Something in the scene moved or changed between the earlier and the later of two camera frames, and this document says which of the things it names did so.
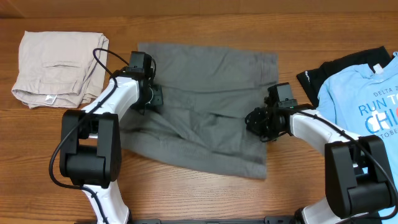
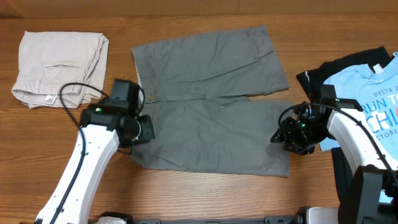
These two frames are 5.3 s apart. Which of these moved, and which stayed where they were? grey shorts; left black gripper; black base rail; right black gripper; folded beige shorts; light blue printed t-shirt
Moved: grey shorts; left black gripper; right black gripper
Stayed: folded beige shorts; light blue printed t-shirt; black base rail
